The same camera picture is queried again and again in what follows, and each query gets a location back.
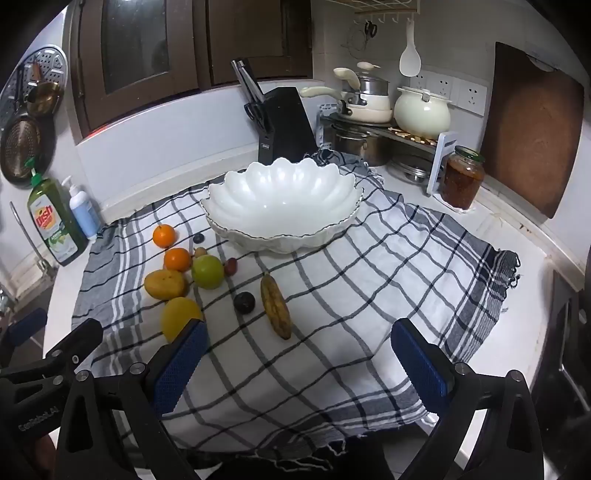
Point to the green dish soap bottle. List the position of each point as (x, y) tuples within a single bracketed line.
[(53, 221)]

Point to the glass jar with green lid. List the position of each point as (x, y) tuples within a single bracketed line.
[(463, 180)]

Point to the red grape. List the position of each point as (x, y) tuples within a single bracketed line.
[(231, 266)]

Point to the steel stock pot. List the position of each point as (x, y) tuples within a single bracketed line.
[(358, 143)]

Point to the steel pan lid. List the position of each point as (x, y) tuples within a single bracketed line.
[(411, 170)]

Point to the orange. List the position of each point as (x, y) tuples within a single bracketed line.
[(165, 235), (177, 259)]

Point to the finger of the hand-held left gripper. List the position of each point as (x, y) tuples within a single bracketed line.
[(27, 325), (76, 339)]

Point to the white rice spoon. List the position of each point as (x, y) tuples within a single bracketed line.
[(410, 57)]

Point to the brown longan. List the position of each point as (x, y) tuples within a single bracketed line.
[(200, 252)]

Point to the spotted yellow banana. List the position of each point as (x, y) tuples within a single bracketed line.
[(275, 307)]

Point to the dark purple plum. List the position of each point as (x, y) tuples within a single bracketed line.
[(244, 302)]

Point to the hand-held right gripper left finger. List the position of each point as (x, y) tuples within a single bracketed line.
[(180, 369)]

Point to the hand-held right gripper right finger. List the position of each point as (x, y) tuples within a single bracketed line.
[(422, 369)]

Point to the brown wooden cutting board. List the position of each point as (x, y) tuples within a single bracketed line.
[(531, 129)]

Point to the yellow orange mango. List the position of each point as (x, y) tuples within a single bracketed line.
[(165, 284)]

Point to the black kitchen scissors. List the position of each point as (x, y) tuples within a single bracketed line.
[(253, 113)]

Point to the black white checked cloth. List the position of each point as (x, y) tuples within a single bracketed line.
[(323, 323)]

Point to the dark wooden cabinet door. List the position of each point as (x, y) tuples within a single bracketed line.
[(258, 37), (134, 46)]

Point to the white scalloped bowl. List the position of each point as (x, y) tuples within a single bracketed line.
[(277, 203)]

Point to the pot storage rack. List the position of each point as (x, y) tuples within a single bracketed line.
[(445, 152)]

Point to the yellow lemon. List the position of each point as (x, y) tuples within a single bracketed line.
[(178, 316)]

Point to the white blue pump bottle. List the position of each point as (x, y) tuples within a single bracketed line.
[(85, 212)]

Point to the black knife block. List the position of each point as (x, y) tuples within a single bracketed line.
[(288, 124)]

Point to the copper hanging strainer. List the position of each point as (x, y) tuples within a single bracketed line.
[(21, 147)]

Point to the green apple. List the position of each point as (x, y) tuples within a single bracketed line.
[(208, 272)]

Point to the cream saucepan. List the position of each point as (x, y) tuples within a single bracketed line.
[(367, 110)]

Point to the small hanging scissors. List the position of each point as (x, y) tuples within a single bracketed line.
[(371, 28)]

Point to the white wall outlets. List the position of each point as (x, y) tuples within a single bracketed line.
[(466, 94)]

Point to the brass hanging ladle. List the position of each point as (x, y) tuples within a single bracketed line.
[(44, 94)]

